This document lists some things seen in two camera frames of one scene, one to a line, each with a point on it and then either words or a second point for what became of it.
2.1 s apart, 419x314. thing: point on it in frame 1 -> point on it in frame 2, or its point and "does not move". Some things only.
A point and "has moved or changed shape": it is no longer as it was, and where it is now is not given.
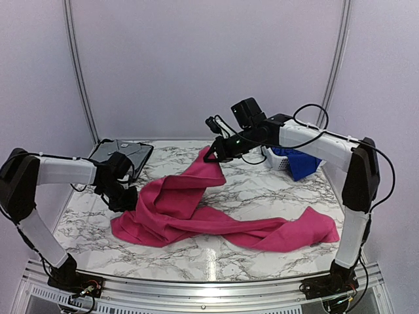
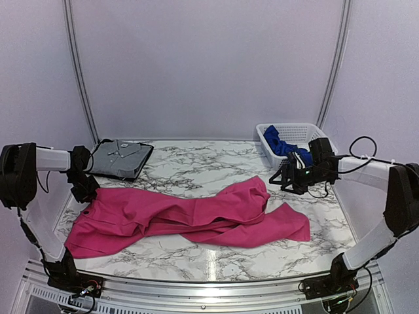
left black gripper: (127, 205) -> (86, 197)
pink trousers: (167, 212) has moved or changed shape
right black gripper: (224, 154) -> (285, 171)
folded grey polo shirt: (137, 154) does not move
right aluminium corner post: (338, 56) does not move
